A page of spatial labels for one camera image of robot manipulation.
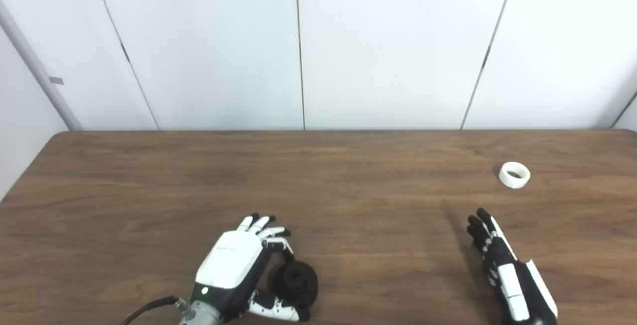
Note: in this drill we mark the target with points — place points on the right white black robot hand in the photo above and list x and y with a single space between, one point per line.
512 280

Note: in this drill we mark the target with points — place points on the grey wall corner post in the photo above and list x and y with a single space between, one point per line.
45 76

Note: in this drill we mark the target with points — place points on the small grey tag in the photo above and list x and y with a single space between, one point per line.
56 80

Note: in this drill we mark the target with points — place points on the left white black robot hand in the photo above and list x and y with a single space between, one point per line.
229 263

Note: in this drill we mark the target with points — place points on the round black plastic part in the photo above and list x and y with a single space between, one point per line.
296 282

